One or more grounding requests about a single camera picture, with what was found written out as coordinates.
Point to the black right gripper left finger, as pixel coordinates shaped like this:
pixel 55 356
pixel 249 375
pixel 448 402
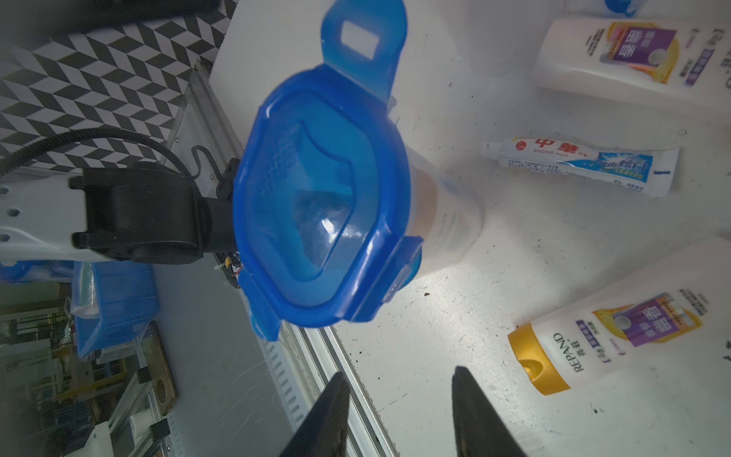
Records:
pixel 324 432

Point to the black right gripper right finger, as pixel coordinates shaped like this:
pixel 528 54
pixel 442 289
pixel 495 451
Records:
pixel 479 430

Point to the blue lid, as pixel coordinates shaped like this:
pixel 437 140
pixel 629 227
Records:
pixel 309 222

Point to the clear container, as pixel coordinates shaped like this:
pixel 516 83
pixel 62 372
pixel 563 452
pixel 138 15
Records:
pixel 432 219

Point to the white tube gold cap front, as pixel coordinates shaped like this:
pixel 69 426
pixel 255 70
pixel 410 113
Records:
pixel 683 297

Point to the white tube gold cap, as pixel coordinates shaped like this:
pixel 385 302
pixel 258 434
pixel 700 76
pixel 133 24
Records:
pixel 683 297
pixel 675 65

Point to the small toothpaste tube front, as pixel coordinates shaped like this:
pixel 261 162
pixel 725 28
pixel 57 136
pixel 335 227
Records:
pixel 650 172

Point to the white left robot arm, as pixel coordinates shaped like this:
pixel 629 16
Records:
pixel 148 215

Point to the blue storage bin outside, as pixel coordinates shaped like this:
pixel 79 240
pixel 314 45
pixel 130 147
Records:
pixel 112 303

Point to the blue toothbrush in container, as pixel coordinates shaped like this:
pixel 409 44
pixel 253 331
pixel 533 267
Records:
pixel 628 8

